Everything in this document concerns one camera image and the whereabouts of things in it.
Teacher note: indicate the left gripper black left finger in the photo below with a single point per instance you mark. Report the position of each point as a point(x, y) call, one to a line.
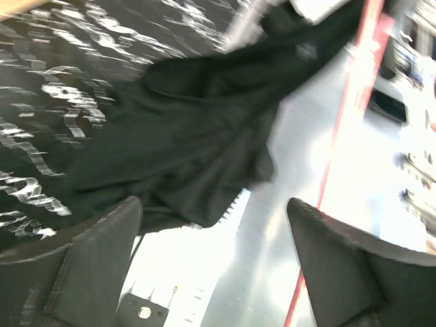
point(73, 278)

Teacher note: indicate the black marble pattern mat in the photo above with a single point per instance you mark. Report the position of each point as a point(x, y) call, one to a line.
point(58, 63)

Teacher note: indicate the pink hanger black garment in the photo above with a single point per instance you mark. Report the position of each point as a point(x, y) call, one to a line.
point(368, 52)

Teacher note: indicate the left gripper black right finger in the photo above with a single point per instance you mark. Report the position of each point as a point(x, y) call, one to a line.
point(356, 279)

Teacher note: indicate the aluminium mounting rail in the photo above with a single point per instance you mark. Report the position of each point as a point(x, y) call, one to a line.
point(243, 270)

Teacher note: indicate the wooden clothes rack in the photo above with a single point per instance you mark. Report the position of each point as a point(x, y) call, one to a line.
point(10, 7)

